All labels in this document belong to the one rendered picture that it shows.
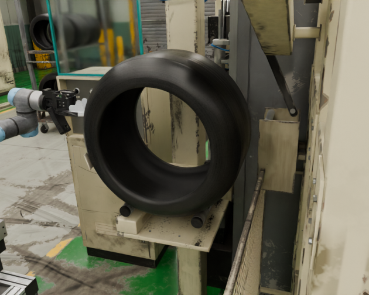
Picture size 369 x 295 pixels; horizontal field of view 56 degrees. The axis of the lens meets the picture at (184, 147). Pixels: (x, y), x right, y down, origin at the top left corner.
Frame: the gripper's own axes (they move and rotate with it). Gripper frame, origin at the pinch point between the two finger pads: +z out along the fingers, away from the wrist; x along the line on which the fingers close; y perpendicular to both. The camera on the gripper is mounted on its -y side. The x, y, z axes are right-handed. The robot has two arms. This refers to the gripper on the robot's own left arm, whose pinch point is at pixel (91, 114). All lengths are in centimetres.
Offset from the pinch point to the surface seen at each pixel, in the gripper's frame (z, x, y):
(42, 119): -265, 285, -127
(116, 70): 16.3, -9.5, 19.8
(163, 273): 11, 61, -124
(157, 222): 27.8, 1.2, -41.3
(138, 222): 23.5, -7.2, -37.2
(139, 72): 25.2, -11.7, 20.4
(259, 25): 59, -15, 37
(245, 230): 64, -23, -18
